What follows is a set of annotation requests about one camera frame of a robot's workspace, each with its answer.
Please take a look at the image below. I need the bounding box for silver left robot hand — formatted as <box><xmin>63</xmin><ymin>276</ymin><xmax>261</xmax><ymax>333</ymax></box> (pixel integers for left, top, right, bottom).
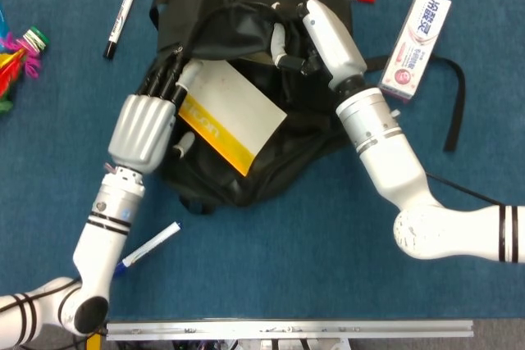
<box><xmin>107</xmin><ymin>52</ymin><xmax>204</xmax><ymax>175</ymax></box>

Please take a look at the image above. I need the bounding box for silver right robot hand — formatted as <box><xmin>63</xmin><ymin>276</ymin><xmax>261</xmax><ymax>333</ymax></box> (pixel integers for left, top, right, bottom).
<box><xmin>270</xmin><ymin>0</ymin><xmax>368</xmax><ymax>91</ymax></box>

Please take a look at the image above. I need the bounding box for yellow and white book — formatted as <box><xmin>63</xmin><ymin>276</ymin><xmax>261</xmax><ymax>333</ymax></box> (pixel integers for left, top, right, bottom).
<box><xmin>176</xmin><ymin>58</ymin><xmax>288</xmax><ymax>178</ymax></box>

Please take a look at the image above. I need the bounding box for white and pink toothpaste box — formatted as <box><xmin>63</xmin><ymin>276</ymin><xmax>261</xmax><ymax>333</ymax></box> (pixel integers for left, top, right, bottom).
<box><xmin>379</xmin><ymin>0</ymin><xmax>453</xmax><ymax>101</ymax></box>

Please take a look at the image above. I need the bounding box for blue-capped whiteboard marker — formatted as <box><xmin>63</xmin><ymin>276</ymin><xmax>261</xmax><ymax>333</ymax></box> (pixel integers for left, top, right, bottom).
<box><xmin>113</xmin><ymin>220</ymin><xmax>183</xmax><ymax>280</ymax></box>

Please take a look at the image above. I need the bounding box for black-capped whiteboard marker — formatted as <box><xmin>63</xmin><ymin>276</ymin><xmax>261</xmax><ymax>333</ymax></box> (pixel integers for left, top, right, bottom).
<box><xmin>102</xmin><ymin>0</ymin><xmax>138</xmax><ymax>60</ymax></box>

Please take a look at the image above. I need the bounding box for colourful feather shuttlecock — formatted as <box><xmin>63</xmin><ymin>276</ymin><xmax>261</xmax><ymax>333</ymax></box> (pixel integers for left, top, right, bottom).
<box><xmin>0</xmin><ymin>25</ymin><xmax>50</xmax><ymax>113</ymax></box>

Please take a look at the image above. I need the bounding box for blue carpet table cover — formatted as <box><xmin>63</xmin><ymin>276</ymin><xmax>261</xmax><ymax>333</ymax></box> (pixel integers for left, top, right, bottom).
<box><xmin>0</xmin><ymin>0</ymin><xmax>525</xmax><ymax>322</ymax></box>

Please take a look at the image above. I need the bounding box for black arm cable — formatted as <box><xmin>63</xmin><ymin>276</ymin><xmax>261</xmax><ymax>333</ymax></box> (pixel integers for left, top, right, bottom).
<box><xmin>426</xmin><ymin>172</ymin><xmax>504</xmax><ymax>207</ymax></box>

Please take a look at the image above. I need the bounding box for yellow frame post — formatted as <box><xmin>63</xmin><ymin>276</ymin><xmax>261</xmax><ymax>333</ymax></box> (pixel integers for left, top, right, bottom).
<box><xmin>85</xmin><ymin>333</ymin><xmax>108</xmax><ymax>350</ymax></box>

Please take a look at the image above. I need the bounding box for black floor cable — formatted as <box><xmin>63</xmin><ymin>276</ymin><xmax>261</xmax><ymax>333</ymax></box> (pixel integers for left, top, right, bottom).
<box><xmin>61</xmin><ymin>331</ymin><xmax>107</xmax><ymax>350</ymax></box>

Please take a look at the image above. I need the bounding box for aluminium profile rail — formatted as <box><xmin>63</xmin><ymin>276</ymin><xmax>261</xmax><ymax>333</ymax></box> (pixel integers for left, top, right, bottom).
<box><xmin>105</xmin><ymin>319</ymin><xmax>475</xmax><ymax>342</ymax></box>

